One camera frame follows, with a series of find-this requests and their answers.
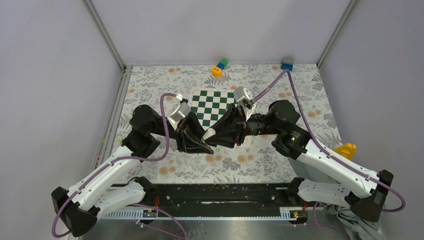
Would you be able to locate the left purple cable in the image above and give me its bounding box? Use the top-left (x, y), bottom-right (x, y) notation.
top-left (51, 93), bottom-right (188, 240)

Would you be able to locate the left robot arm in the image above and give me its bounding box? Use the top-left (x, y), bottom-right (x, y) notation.
top-left (51, 102), bottom-right (213, 237)

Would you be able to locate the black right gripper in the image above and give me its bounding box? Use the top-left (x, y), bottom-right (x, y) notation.
top-left (204, 102), bottom-right (282, 149)

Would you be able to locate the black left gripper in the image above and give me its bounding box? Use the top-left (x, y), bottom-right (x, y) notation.
top-left (150, 111), bottom-right (218, 154)

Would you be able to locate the blue green toy block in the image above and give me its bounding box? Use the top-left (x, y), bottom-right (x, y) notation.
top-left (216, 58), bottom-right (228, 71)

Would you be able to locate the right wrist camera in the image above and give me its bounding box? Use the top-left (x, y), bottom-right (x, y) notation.
top-left (233, 86), bottom-right (256, 120)

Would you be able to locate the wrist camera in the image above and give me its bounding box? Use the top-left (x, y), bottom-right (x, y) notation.
top-left (233, 86), bottom-right (256, 120)
top-left (166, 94), bottom-right (191, 130)

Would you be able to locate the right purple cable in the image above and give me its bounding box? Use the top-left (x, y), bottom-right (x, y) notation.
top-left (253, 69), bottom-right (407, 240)

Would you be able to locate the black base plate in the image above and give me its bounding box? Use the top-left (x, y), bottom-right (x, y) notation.
top-left (138, 183), bottom-right (315, 220)

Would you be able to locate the green white chessboard mat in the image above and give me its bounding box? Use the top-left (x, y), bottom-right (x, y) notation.
top-left (189, 88), bottom-right (239, 131)

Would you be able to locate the grey cloth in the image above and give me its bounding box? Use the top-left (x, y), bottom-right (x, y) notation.
top-left (289, 152), bottom-right (387, 240)

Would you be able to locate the floral tablecloth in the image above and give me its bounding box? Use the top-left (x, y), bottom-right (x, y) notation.
top-left (113, 63), bottom-right (342, 184)

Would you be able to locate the purple cable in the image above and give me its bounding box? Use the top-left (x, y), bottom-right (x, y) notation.
top-left (51, 93), bottom-right (188, 240)
top-left (253, 69), bottom-right (407, 240)

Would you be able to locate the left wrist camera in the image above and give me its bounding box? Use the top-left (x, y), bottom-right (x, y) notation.
top-left (166, 94), bottom-right (191, 130)

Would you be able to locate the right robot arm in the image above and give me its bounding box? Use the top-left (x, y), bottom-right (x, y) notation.
top-left (202, 100), bottom-right (393, 223)

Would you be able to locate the blue grey toy brick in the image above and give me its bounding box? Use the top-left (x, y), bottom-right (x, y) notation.
top-left (280, 56), bottom-right (295, 71)

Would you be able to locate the aluminium frame rail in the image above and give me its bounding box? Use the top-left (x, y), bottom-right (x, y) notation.
top-left (93, 65), bottom-right (134, 169)

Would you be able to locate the yellow toy piece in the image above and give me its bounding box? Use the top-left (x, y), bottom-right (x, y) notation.
top-left (333, 143), bottom-right (357, 160)

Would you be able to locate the orange round toy brick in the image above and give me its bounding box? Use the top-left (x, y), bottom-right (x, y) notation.
top-left (210, 66), bottom-right (222, 77)

